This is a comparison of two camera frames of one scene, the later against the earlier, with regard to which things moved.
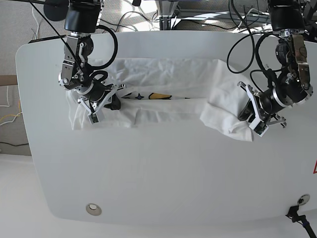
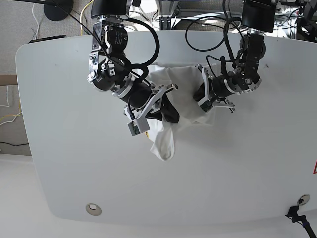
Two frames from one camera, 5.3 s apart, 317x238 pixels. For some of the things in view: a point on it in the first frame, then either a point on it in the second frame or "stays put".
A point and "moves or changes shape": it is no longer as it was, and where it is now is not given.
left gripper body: (265, 108) -> (206, 103)
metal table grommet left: (93, 209) stays put
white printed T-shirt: (148, 93) moves or changes shape
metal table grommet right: (303, 199) stays put
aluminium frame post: (166, 9) stays put
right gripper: (97, 98) -> (171, 113)
